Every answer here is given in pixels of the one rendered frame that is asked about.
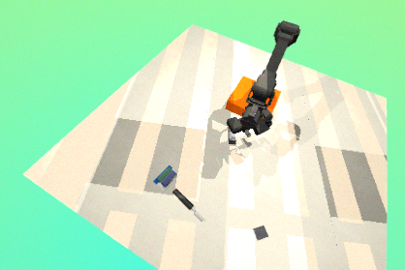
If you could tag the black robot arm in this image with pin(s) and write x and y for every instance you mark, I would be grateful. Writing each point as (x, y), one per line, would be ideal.
(285, 34)

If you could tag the black-handled screwdriver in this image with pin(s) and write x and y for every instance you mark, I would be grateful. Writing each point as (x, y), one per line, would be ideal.
(185, 201)

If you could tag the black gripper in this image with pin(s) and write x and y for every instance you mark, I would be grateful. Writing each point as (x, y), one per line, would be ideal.
(236, 127)

